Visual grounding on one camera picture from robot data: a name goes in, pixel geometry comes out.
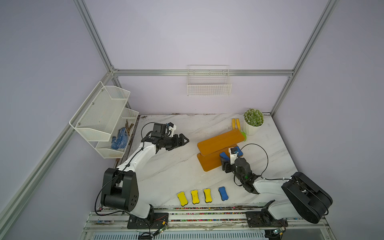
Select yellow eraser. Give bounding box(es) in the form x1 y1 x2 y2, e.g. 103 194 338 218
191 190 200 205

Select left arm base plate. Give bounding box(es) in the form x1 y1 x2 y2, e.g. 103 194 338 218
127 212 169 230

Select white plant pot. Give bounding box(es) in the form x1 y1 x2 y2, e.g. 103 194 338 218
242 120 262 136

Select blue item in shelf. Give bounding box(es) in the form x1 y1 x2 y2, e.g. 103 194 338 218
111 127 128 150

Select green trowel yellow handle right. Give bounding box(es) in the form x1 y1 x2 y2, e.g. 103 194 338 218
236 119 247 142

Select blue eraser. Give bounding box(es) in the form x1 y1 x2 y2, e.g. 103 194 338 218
220 152 230 161
236 146 244 157
218 187 229 201

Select wooden two-tier shelf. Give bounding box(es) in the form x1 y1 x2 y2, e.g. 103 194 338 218
197 129 245 172

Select aluminium corner frame post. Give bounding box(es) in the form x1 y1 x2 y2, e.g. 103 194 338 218
271 0 339 118

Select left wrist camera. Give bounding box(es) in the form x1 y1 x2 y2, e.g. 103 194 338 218
151 123 177 138

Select aluminium rail front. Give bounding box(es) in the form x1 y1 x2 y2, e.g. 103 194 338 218
80 206 336 240

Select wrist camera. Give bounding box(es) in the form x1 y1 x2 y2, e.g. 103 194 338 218
151 123 177 138
229 147 239 165

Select green artificial plant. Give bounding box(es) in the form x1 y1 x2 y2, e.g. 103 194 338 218
244 109 264 127

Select white wire wall basket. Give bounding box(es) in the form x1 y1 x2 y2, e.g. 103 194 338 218
187 65 232 97

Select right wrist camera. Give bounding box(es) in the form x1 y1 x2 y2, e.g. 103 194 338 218
229 147 239 165

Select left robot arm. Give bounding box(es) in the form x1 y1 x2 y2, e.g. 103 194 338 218
98 134 190 221

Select wooden clips in shelf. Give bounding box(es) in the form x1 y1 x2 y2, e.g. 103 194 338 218
125 120 134 136

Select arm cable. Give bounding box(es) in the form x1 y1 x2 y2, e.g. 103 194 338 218
94 121 158 217
233 143 293 187

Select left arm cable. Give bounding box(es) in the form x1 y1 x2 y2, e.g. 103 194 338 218
94 121 158 217

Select white mesh wall shelf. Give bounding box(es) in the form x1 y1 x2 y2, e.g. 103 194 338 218
69 82 139 159

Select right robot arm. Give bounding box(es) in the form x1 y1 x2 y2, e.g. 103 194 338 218
221 157 333 226

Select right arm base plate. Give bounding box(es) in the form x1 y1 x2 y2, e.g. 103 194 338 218
246 212 288 228

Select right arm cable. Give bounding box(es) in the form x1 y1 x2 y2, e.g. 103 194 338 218
233 143 293 187

